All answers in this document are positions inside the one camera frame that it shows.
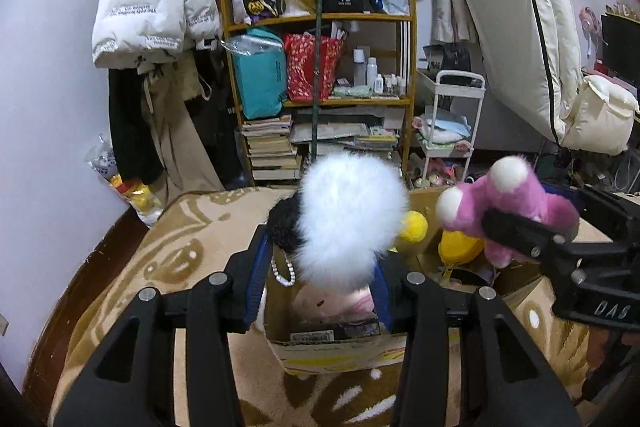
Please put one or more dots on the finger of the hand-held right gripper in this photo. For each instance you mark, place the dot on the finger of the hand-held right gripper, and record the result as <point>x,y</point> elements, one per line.
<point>525,234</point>
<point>615,222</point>

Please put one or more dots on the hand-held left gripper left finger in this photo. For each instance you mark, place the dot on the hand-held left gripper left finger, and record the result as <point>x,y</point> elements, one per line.
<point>256,287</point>

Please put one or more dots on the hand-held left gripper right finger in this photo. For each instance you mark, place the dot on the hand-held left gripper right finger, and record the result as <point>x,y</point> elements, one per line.
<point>384,302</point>

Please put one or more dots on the pink plush toy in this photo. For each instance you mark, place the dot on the pink plush toy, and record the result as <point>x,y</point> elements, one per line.
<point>520,192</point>

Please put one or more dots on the white fluffy plush toy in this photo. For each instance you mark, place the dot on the white fluffy plush toy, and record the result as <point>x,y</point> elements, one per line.
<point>345,217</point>

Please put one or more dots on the peach plush doll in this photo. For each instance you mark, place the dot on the peach plush doll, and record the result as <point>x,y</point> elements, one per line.
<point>340,302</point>

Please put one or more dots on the yellow plush toy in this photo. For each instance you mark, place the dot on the yellow plush toy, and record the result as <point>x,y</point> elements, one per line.
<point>460,247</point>

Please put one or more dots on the brown patterned blanket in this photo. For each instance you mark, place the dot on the brown patterned blanket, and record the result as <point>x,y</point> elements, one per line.
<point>165,247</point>

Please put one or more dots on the small toys in cart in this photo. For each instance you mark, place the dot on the small toys in cart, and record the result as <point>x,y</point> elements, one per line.
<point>440,172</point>

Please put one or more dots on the cream cushion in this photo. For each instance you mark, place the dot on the cream cushion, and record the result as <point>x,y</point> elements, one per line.
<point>602,112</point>

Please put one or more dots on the white trolley cart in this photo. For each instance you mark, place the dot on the white trolley cart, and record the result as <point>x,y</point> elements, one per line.
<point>481,117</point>

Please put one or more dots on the folded pastel cloths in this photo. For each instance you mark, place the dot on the folded pastel cloths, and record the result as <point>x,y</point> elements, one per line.
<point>442,132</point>

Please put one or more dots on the stack of brown books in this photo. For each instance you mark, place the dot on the stack of brown books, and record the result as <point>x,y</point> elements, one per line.
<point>270,147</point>

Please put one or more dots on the yellow snack bag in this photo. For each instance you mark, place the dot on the yellow snack bag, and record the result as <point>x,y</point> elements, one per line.
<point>140,197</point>

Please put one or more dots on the black hanging garment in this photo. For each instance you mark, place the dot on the black hanging garment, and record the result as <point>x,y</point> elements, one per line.
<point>217,127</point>

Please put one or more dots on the beige coat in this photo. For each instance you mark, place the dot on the beige coat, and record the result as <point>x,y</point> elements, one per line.
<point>175,142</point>

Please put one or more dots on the pile of magazines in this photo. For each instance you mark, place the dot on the pile of magazines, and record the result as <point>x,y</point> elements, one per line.
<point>350,132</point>

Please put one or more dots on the black monitor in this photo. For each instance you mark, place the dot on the black monitor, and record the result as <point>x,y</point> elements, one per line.
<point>620,47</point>

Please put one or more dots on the black handbag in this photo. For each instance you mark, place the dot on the black handbag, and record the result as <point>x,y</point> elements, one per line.
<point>447,57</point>

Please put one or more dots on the printed plastic bag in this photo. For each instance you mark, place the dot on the printed plastic bag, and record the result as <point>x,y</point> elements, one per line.
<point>102,162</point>

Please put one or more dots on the wooden bookshelf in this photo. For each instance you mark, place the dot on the wooden bookshelf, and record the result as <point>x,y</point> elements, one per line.
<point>360,102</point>

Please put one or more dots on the pink desk fan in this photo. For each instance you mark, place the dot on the pink desk fan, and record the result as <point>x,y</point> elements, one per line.
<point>589,19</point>

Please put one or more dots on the black coat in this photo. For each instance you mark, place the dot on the black coat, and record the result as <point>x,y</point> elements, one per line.
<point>127,127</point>

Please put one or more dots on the small white bottle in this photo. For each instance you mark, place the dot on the small white bottle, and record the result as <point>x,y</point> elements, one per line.
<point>379,84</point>

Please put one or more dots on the teal bag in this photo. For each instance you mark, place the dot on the teal bag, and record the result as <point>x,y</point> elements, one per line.
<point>260,77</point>

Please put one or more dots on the pale green folded cloth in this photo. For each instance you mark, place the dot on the pale green folded cloth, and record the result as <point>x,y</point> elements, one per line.
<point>352,92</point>

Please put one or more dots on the white mattress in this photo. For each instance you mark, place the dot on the white mattress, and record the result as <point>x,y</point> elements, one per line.
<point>510,22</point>

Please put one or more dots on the green pole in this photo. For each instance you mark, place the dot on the green pole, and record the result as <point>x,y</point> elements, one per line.
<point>316,82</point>

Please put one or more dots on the white capped bottle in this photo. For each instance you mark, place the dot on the white capped bottle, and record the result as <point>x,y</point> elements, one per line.
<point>372,74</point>

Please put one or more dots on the red patterned bag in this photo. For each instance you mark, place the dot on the red patterned bag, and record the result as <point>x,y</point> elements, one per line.
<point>302,67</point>

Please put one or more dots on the wall outlet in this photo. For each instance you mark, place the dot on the wall outlet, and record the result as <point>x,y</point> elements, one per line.
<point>4,326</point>

